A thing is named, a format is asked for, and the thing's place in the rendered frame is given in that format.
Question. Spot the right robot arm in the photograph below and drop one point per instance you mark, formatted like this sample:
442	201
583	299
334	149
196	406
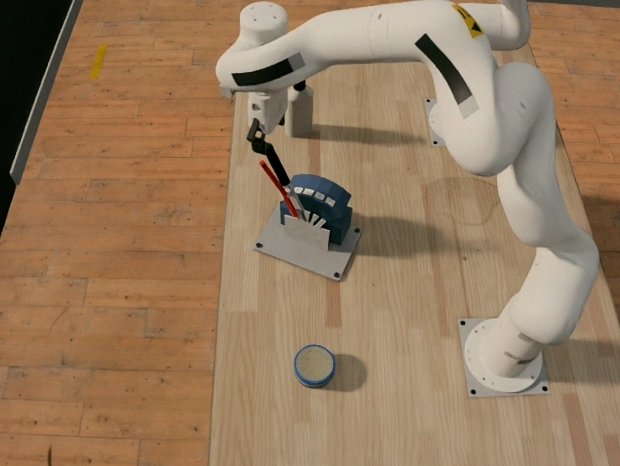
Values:
507	27

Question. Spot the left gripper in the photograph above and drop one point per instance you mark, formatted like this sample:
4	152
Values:
273	107

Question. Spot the white bottle with black cap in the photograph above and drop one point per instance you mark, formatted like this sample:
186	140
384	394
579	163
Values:
299	114

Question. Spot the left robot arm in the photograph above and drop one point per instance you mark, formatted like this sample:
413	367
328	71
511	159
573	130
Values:
482	138

